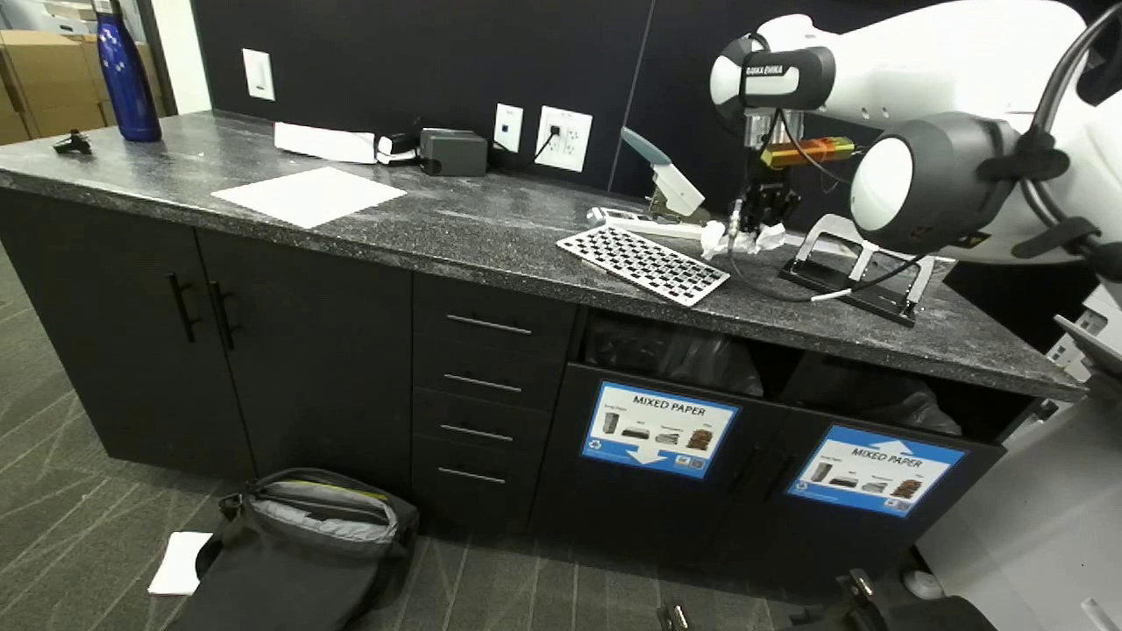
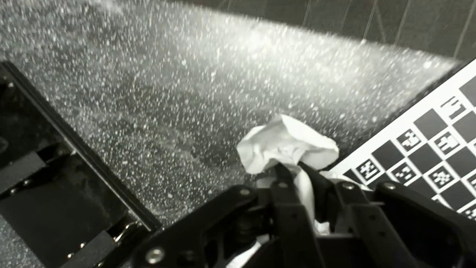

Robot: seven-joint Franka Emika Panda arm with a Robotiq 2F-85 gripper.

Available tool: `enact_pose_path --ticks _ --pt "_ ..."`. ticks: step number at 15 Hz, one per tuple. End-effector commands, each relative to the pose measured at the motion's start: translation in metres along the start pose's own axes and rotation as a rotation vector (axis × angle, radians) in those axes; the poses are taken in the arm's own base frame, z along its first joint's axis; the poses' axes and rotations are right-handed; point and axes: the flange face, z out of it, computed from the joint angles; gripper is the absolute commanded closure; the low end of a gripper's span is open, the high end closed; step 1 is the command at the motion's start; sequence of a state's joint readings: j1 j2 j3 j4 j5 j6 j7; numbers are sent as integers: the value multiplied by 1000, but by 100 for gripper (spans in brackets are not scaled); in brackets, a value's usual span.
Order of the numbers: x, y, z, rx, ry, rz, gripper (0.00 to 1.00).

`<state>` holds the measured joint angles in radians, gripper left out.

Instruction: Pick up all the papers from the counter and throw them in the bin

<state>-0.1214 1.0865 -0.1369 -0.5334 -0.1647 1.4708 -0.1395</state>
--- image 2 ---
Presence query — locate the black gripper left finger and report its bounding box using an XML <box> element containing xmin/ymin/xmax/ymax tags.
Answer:
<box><xmin>124</xmin><ymin>163</ymin><xmax>319</xmax><ymax>268</ymax></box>

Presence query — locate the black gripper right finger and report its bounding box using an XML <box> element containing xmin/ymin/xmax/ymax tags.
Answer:
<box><xmin>298</xmin><ymin>162</ymin><xmax>476</xmax><ymax>268</ymax></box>

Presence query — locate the white paper ball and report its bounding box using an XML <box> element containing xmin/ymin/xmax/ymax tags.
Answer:
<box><xmin>225</xmin><ymin>111</ymin><xmax>374</xmax><ymax>268</ymax></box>

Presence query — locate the checkerboard calibration board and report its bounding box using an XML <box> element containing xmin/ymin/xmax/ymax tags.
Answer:
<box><xmin>328</xmin><ymin>58</ymin><xmax>476</xmax><ymax>220</ymax></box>

